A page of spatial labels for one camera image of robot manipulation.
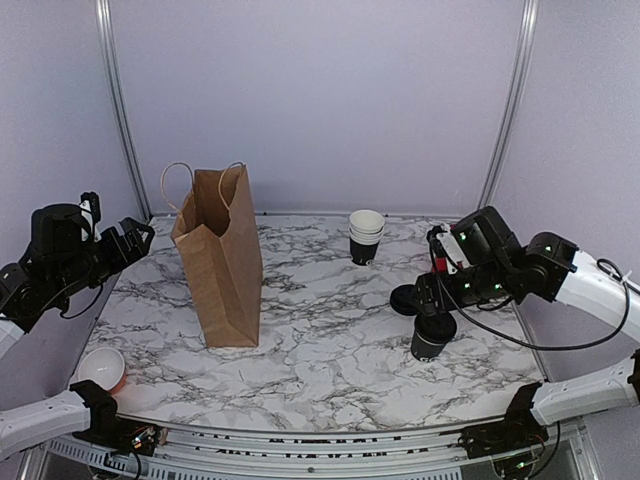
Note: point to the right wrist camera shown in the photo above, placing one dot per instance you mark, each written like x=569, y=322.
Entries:
x=444, y=244

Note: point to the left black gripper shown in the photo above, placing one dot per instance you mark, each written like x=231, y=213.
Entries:
x=136, y=249

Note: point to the black paper coffee cup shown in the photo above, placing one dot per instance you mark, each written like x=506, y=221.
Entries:
x=425, y=349

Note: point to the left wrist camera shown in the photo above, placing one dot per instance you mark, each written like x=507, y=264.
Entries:
x=91, y=212

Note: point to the aluminium frame post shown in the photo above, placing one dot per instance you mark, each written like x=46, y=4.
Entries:
x=515, y=93
x=109, y=51

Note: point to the black plastic cup lid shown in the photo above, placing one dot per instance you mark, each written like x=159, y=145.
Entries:
x=439, y=328

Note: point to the red cylindrical container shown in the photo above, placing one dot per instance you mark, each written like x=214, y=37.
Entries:
x=440, y=265

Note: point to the white and orange bowl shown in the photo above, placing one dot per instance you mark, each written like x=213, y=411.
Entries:
x=104, y=366

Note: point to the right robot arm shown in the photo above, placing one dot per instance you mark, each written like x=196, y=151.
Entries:
x=557, y=270

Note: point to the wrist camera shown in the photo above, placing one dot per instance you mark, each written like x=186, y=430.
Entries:
x=91, y=212
x=444, y=244

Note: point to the stack of paper cups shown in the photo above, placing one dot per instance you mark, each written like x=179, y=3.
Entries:
x=366, y=228

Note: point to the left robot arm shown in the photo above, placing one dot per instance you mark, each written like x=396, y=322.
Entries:
x=37, y=403

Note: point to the right aluminium frame post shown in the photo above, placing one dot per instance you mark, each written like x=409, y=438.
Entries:
x=515, y=93

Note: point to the brown paper bag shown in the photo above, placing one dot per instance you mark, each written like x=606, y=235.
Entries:
x=216, y=235

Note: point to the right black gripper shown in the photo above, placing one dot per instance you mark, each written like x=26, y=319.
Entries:
x=427, y=282

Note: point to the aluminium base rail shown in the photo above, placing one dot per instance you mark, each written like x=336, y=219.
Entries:
x=191, y=452

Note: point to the left aluminium frame post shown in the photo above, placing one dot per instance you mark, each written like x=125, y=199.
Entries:
x=109, y=51

